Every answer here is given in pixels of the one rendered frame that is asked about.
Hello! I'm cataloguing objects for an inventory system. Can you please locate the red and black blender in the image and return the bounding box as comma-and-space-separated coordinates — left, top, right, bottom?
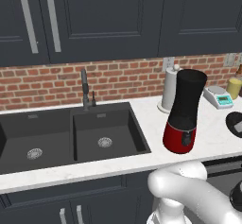
162, 69, 208, 155

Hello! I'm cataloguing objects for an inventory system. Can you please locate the black blender lid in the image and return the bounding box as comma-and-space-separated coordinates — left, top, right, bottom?
225, 111, 242, 138

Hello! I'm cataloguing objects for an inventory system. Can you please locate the black double sink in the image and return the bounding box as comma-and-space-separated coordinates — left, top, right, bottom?
0, 101, 152, 176

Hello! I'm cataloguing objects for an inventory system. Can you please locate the dark grey tap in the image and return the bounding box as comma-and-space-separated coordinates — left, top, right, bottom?
80, 68, 97, 112

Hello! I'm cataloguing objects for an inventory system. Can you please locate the white paper towel roll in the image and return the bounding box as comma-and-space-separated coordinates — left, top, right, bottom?
156, 64, 183, 114

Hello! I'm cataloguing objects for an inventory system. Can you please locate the white kitchen scale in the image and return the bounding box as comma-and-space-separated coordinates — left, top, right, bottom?
202, 85, 234, 110

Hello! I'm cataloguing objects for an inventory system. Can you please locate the dark base cupboard door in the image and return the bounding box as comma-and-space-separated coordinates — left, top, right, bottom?
69, 170, 156, 224
0, 199, 72, 224

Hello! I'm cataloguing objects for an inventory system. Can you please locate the dark base cupboard panel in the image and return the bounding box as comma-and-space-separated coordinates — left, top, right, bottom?
0, 174, 128, 211

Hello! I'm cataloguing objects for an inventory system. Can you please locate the yellow jar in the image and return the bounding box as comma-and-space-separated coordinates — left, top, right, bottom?
226, 77, 242, 100

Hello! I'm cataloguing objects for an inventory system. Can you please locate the brown bottle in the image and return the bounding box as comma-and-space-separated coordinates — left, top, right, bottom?
234, 63, 242, 79

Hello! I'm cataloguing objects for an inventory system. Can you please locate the grey wall socket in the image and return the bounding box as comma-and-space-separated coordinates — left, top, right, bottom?
223, 52, 242, 67
162, 57, 175, 74

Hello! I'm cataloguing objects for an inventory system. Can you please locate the dark wall cupboard door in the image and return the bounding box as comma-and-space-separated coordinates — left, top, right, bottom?
0, 0, 51, 67
158, 0, 242, 58
36, 0, 167, 65

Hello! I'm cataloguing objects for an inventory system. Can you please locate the small grey cupboard handle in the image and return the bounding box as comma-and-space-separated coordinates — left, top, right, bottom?
59, 207, 68, 224
76, 204, 85, 224

